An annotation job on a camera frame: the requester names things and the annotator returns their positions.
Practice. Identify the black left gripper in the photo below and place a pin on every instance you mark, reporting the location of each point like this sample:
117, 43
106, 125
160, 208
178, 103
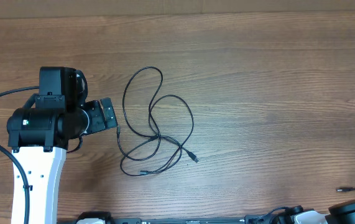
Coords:
99, 122

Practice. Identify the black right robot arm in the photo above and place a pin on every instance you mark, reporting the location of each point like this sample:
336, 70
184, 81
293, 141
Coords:
342, 213

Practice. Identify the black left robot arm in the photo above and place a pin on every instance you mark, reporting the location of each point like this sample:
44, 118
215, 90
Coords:
39, 133

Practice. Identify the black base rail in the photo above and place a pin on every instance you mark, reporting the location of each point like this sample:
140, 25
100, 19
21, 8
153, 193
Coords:
221, 220

